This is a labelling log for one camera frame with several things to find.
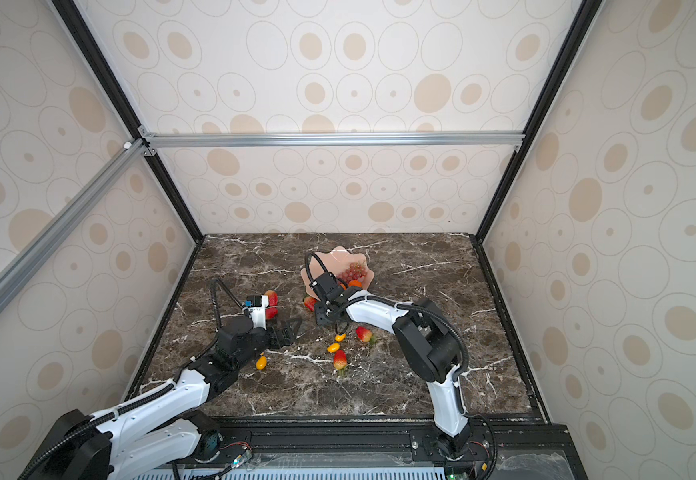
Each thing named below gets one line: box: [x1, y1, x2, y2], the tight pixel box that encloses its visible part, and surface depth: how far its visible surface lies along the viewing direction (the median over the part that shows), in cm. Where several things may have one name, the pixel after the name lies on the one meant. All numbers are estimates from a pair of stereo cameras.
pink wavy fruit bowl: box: [301, 246, 375, 301], surface depth 105 cm
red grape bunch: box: [337, 262, 367, 283], surface depth 105 cm
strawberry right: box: [355, 326, 373, 342], surface depth 94 cm
